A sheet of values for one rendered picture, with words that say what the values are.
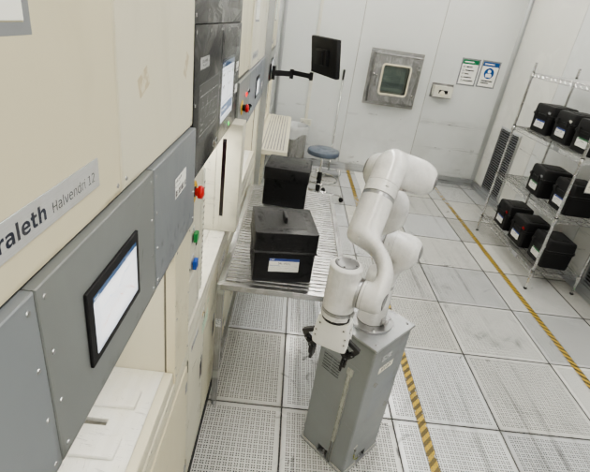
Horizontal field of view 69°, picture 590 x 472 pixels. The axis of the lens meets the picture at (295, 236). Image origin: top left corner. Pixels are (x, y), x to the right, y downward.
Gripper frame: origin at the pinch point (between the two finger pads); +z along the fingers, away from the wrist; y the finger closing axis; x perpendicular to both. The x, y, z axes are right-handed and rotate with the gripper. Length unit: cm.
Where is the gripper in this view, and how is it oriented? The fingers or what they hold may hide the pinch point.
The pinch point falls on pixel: (326, 359)
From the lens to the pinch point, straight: 126.2
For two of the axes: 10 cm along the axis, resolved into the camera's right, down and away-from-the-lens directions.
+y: -8.9, -3.0, 3.3
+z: -1.3, 8.8, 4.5
